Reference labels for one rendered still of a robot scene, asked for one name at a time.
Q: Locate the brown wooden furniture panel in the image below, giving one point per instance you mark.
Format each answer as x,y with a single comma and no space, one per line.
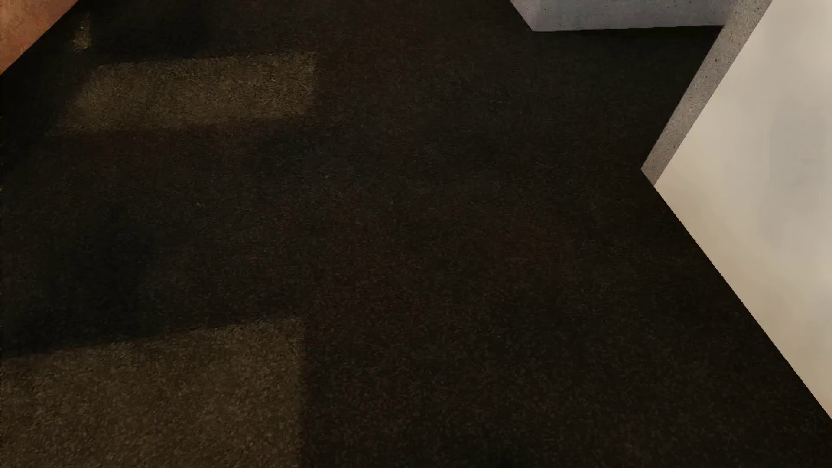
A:
23,23

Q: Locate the white table panel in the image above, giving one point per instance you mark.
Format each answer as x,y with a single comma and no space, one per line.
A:
760,169

